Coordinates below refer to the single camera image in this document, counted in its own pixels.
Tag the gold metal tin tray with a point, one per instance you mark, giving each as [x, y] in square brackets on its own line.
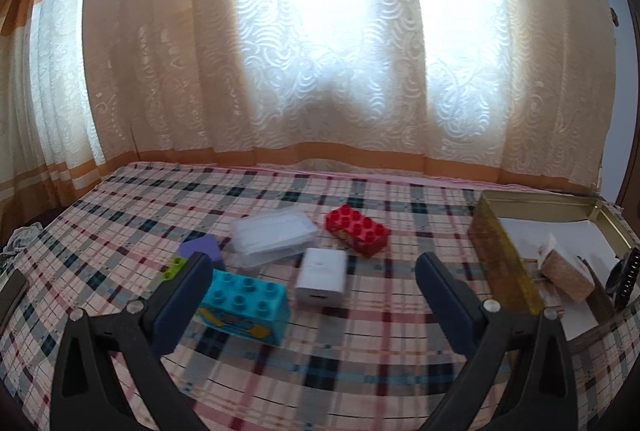
[503, 268]

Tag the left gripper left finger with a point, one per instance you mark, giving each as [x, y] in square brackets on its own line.
[86, 393]

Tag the cyan toy building block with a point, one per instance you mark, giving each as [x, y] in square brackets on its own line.
[246, 307]

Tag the curtain tieback hook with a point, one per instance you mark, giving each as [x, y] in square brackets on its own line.
[615, 20]

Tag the red toy building block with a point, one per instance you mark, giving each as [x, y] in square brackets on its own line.
[361, 233]

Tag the cork block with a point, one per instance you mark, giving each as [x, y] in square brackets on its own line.
[572, 277]

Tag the white paper tray liner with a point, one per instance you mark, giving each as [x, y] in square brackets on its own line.
[565, 255]

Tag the plaid tablecloth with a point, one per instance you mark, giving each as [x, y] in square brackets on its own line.
[379, 362]

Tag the crumpled grey cloth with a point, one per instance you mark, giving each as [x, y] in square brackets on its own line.
[20, 239]

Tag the green toy building block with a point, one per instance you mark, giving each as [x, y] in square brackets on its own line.
[171, 269]

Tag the white power adapter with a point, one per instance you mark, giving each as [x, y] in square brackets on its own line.
[321, 278]

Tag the purple small box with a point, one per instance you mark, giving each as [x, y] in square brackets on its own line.
[207, 245]

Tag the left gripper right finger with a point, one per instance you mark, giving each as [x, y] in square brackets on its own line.
[541, 390]

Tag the beige lace curtain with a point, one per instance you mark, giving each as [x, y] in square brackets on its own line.
[497, 91]

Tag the clear plastic box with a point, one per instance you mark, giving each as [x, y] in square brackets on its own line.
[271, 236]

